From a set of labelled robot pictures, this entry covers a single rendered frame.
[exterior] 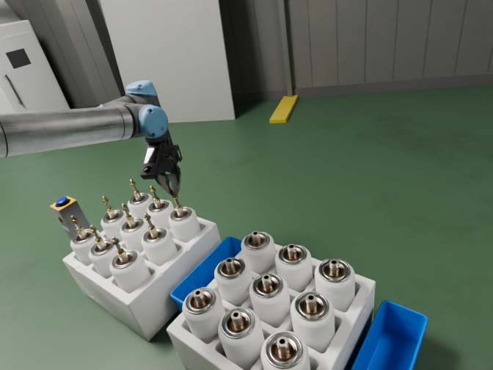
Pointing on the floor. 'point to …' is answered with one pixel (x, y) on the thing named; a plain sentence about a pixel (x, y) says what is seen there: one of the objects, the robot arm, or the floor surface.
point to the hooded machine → (25, 69)
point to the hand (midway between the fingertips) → (172, 193)
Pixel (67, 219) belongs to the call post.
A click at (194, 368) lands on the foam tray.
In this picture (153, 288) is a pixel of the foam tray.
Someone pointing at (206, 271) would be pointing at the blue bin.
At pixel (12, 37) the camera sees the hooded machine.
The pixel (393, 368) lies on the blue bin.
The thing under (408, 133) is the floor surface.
